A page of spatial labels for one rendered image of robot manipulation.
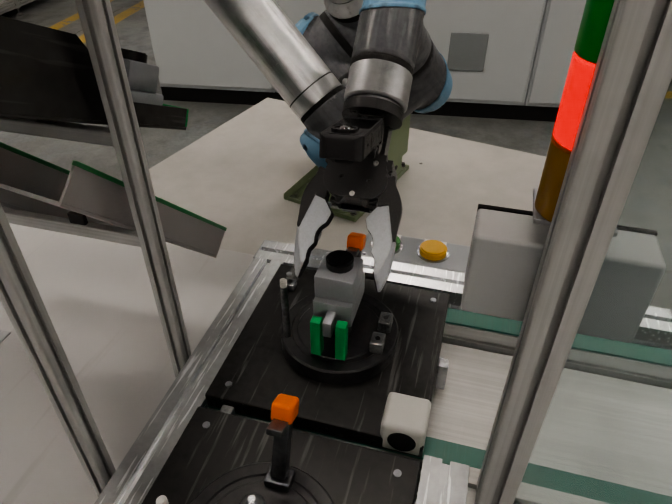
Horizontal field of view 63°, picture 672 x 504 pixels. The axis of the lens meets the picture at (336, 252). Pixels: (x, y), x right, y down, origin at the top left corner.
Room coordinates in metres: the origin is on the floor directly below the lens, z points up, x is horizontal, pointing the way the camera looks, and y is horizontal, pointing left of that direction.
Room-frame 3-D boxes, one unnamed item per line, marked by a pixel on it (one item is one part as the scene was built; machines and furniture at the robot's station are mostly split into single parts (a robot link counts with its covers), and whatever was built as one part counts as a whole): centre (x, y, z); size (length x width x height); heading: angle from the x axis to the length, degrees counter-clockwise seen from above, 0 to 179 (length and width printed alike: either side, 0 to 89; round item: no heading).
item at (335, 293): (0.46, 0.00, 1.06); 0.08 x 0.04 x 0.07; 164
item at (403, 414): (0.35, -0.07, 0.97); 0.05 x 0.05 x 0.04; 74
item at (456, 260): (0.65, -0.14, 0.93); 0.21 x 0.07 x 0.06; 74
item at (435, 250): (0.65, -0.14, 0.96); 0.04 x 0.04 x 0.02
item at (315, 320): (0.43, 0.02, 1.01); 0.01 x 0.01 x 0.05; 74
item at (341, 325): (0.42, -0.01, 1.01); 0.01 x 0.01 x 0.05; 74
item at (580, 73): (0.30, -0.16, 1.33); 0.05 x 0.05 x 0.05
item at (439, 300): (0.47, 0.00, 0.96); 0.24 x 0.24 x 0.02; 74
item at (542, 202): (0.30, -0.16, 1.28); 0.05 x 0.05 x 0.05
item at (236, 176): (1.00, -0.04, 0.84); 0.90 x 0.70 x 0.03; 62
